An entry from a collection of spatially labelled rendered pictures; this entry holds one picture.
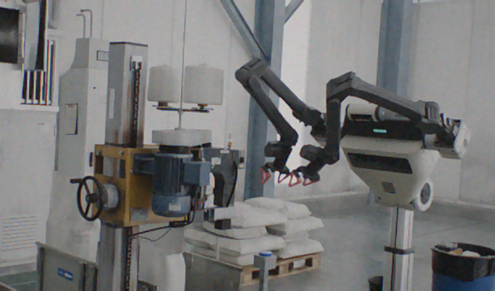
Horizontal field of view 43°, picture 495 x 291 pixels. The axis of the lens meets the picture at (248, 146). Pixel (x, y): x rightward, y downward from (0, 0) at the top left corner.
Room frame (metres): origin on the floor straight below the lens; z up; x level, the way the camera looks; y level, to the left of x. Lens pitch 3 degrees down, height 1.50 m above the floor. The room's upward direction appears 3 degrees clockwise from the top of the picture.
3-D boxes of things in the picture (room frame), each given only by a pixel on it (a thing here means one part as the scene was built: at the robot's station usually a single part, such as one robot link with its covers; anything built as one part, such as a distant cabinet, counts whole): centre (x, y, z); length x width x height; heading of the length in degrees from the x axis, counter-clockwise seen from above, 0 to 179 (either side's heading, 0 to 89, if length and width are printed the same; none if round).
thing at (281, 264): (6.06, -0.09, 0.07); 1.20 x 0.82 x 0.14; 138
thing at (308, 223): (6.15, -0.45, 0.44); 0.68 x 0.44 x 0.15; 136
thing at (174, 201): (2.46, 0.29, 1.21); 0.15 x 0.15 x 0.25
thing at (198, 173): (2.43, 0.19, 1.25); 0.10 x 0.08 x 0.12; 161
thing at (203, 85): (2.57, 0.20, 1.61); 0.17 x 0.17 x 0.17
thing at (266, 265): (2.92, -0.11, 0.81); 0.08 x 0.08 x 0.06; 46
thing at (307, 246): (6.15, -0.46, 0.20); 0.67 x 0.43 x 0.15; 136
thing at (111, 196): (2.50, 0.56, 1.14); 0.11 x 0.06 x 0.11; 46
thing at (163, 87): (2.75, 0.39, 1.61); 0.15 x 0.14 x 0.17; 46
